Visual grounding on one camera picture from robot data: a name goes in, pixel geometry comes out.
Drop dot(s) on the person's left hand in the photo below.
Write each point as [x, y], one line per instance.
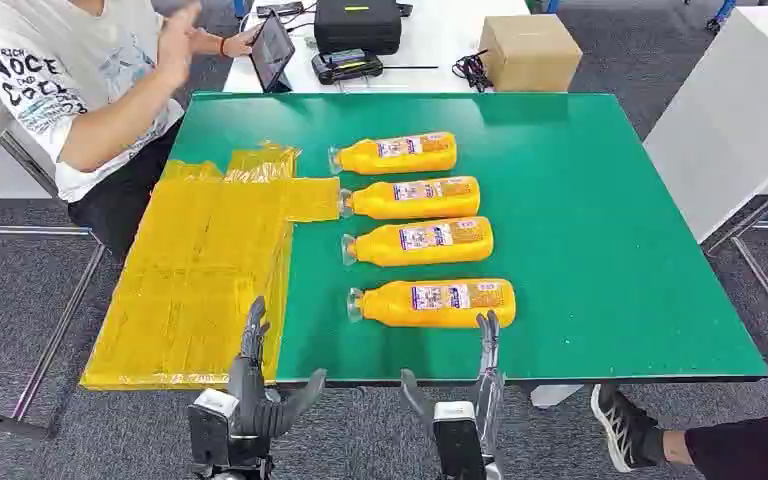
[241, 43]

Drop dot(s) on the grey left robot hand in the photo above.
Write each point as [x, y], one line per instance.
[248, 391]

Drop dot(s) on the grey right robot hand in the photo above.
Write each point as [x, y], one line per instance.
[490, 397]

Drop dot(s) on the person's right hand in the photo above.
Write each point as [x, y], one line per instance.
[178, 43]

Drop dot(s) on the orange drink bottle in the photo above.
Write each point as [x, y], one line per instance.
[404, 159]
[417, 202]
[424, 248]
[437, 311]

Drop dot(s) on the black tablet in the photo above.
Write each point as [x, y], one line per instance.
[271, 53]

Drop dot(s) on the blue chair leg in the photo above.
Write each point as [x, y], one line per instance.
[242, 8]
[722, 14]

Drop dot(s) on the small black flat device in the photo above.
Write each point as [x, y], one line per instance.
[280, 9]

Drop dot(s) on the white table foot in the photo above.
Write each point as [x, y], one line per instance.
[553, 395]

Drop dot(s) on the black handheld controller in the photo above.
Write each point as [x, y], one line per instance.
[345, 66]

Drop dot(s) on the black carrying case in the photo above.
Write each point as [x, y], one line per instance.
[357, 26]

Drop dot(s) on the seated person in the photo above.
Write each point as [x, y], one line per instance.
[59, 60]

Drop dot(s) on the black and white sneaker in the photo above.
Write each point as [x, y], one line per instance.
[622, 427]

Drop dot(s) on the green table mat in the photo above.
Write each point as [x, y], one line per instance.
[609, 232]

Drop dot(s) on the person's leg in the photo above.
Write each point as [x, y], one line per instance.
[748, 447]

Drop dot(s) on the brown cardboard box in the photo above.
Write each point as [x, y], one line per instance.
[530, 56]

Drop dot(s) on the large white side table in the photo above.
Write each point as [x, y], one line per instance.
[728, 119]

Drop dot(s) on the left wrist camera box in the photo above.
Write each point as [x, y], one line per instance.
[210, 424]

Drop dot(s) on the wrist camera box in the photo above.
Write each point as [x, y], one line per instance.
[210, 424]
[458, 440]

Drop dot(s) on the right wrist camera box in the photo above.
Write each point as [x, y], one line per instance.
[458, 440]

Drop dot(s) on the metal floor frame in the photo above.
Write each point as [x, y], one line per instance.
[59, 331]

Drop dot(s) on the metal side table frame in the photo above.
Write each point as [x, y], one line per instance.
[765, 281]

